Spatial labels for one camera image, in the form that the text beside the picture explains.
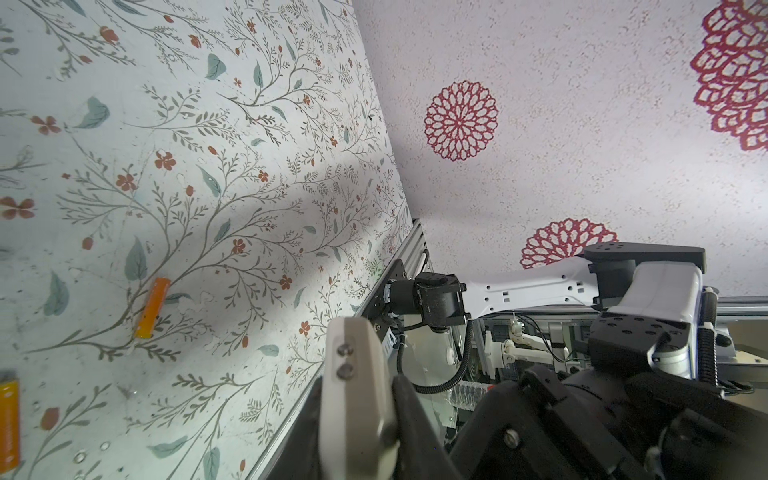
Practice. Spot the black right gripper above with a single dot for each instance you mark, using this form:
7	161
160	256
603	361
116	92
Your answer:
593	425

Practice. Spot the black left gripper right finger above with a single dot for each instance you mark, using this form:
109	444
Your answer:
420	432

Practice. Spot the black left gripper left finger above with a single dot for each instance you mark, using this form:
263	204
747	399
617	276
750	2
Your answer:
298	455

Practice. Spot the beige remote control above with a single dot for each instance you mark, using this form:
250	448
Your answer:
358	431

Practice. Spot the orange battery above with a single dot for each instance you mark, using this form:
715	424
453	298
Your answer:
10	425
153	307

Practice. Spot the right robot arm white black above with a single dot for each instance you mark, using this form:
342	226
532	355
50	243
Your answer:
650	403

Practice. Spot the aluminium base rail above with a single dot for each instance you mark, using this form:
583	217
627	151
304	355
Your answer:
507	317

